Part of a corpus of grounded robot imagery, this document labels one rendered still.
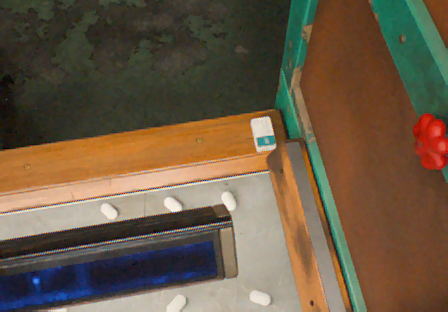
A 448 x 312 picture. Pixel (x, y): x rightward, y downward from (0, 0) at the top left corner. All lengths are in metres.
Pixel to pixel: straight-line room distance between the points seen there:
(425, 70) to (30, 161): 0.72
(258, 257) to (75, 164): 0.37
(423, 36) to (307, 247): 0.42
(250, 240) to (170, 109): 1.07
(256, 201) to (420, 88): 0.51
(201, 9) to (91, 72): 0.54
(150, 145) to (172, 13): 1.29
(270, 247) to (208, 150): 0.21
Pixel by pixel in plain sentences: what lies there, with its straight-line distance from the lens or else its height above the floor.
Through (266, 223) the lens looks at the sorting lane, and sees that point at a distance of 0.88.
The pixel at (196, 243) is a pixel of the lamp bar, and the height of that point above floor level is 1.10.
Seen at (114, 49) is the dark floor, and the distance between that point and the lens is 2.07.
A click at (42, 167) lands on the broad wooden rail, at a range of 0.95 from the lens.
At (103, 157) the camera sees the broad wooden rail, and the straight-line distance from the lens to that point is 0.92.
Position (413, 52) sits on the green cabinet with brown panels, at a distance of 0.44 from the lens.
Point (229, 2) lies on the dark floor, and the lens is 2.19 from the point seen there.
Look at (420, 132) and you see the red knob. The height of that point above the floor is 1.24.
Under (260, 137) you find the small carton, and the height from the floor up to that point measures 0.79.
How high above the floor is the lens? 1.57
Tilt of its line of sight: 62 degrees down
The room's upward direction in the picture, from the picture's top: straight up
